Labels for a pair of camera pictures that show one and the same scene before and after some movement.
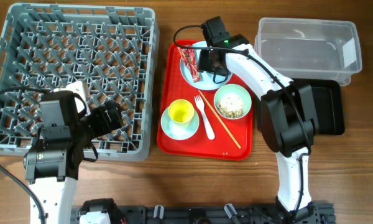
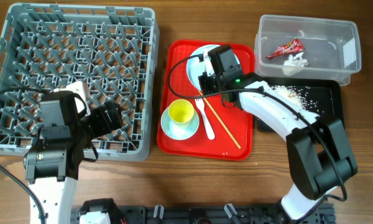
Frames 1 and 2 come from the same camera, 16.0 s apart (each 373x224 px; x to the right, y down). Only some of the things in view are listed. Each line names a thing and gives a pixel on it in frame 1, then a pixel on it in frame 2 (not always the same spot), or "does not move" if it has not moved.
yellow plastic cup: (181, 112) does not move
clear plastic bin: (306, 48) does not move
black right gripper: (203, 64) -> (204, 81)
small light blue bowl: (176, 132) does not move
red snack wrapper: (189, 58) -> (292, 46)
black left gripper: (105, 126) does not move
